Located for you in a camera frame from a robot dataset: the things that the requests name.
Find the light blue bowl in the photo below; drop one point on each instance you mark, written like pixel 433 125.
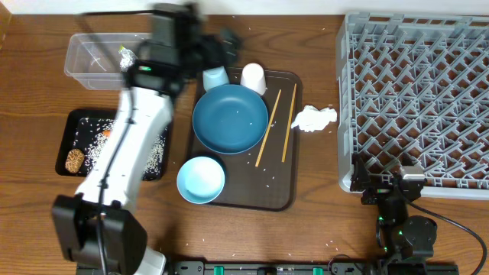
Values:
pixel 200 180

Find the dark brown serving tray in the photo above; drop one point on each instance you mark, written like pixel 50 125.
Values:
pixel 264 180

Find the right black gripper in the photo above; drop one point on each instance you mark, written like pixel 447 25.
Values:
pixel 362 179

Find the green foil snack wrapper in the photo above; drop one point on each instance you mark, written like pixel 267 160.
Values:
pixel 128 58

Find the brown textured food piece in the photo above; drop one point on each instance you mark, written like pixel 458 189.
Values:
pixel 74 160

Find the dark blue plate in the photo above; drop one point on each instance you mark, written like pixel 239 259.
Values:
pixel 230 119

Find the light blue cup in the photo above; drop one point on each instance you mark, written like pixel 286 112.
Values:
pixel 214 77

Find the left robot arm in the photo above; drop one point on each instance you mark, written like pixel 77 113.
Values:
pixel 96 227

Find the black waste tray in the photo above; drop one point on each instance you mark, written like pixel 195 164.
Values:
pixel 69 134

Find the white rice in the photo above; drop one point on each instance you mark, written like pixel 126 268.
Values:
pixel 90 140

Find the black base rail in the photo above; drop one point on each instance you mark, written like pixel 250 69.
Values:
pixel 336 268

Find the clear plastic bin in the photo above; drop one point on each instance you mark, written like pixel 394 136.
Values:
pixel 87 64

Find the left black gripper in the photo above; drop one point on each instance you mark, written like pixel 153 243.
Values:
pixel 229 54

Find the grey dishwasher rack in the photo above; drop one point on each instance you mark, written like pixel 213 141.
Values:
pixel 415 86

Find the left wooden chopstick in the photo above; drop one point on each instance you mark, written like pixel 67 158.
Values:
pixel 271 118

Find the white cup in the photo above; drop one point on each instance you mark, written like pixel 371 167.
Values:
pixel 252 77

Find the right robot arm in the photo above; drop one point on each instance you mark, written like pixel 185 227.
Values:
pixel 407 240

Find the white napkin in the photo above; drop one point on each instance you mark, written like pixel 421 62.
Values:
pixel 311 119

